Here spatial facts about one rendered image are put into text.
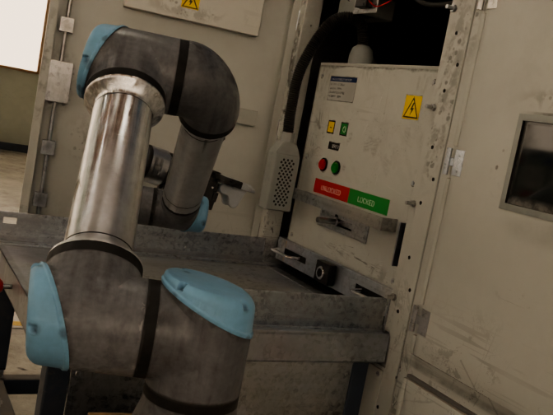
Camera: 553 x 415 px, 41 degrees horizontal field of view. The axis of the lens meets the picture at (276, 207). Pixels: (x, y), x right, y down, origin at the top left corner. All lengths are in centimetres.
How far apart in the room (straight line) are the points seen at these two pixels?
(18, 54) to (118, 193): 1175
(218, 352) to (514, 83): 72
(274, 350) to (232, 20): 93
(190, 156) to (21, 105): 1139
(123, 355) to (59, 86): 114
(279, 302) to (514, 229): 45
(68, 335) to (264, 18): 134
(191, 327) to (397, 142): 90
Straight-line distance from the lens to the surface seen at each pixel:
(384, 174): 166
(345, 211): 170
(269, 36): 204
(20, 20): 1270
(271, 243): 201
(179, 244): 190
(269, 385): 145
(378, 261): 165
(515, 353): 127
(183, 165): 130
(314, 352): 145
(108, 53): 111
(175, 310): 86
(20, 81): 1261
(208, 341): 86
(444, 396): 141
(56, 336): 86
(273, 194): 188
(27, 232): 180
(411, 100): 163
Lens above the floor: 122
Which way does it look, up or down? 6 degrees down
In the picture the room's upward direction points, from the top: 11 degrees clockwise
